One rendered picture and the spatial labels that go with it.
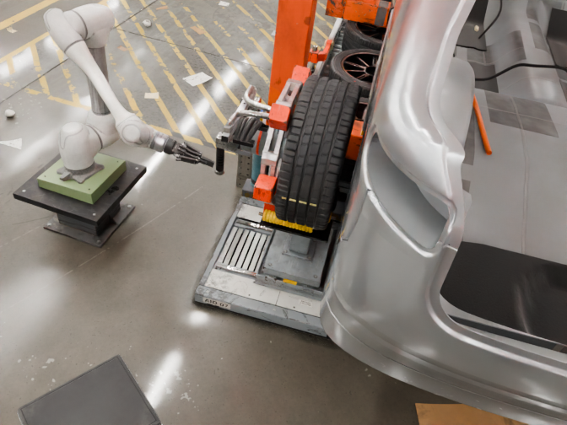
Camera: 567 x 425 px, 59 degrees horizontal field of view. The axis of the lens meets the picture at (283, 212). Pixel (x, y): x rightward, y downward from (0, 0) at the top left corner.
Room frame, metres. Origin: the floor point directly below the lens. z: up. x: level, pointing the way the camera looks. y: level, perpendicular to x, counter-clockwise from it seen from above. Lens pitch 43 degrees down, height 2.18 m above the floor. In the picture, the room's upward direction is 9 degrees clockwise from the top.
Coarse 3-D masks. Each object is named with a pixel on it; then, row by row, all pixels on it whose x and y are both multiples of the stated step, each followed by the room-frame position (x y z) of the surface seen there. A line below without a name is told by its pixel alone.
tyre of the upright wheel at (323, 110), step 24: (312, 96) 1.76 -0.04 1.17; (336, 96) 1.78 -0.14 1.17; (312, 120) 1.65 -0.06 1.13; (336, 120) 1.66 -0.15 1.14; (288, 144) 1.58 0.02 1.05; (312, 144) 1.58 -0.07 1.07; (336, 144) 1.58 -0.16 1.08; (288, 168) 1.53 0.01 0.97; (312, 168) 1.53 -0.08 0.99; (336, 168) 1.53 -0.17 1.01; (288, 192) 1.51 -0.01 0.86; (312, 192) 1.50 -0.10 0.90; (336, 192) 1.89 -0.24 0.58; (288, 216) 1.53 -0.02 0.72; (312, 216) 1.50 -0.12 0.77
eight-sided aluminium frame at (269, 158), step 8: (288, 80) 1.94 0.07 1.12; (296, 80) 1.95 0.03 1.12; (288, 88) 1.88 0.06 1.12; (296, 88) 1.89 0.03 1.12; (280, 96) 1.80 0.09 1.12; (296, 96) 1.87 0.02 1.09; (280, 104) 1.74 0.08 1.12; (288, 104) 1.75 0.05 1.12; (272, 128) 1.67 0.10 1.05; (272, 136) 1.65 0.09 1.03; (280, 136) 1.65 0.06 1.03; (280, 144) 1.63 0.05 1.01; (264, 152) 1.60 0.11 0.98; (272, 152) 1.61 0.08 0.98; (264, 160) 1.58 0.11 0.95; (272, 160) 1.58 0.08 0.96; (280, 160) 1.98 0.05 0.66; (264, 168) 1.58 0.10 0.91; (272, 168) 1.58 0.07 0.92; (272, 200) 1.58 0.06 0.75
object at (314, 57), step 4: (328, 40) 3.78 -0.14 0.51; (332, 40) 3.81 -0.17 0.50; (324, 44) 3.79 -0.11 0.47; (328, 44) 3.75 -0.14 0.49; (332, 44) 3.77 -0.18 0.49; (324, 48) 3.67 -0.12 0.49; (328, 48) 3.68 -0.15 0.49; (332, 48) 3.78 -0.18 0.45; (312, 52) 3.54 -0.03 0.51; (316, 52) 3.55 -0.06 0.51; (320, 52) 3.58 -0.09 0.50; (324, 52) 3.59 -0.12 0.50; (328, 52) 3.68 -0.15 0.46; (312, 56) 3.53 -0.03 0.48; (316, 56) 3.53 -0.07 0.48; (320, 56) 3.55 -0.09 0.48; (324, 56) 3.57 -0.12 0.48; (308, 60) 3.54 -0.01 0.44; (312, 60) 3.53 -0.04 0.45; (316, 60) 3.53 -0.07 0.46; (320, 60) 3.55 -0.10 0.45
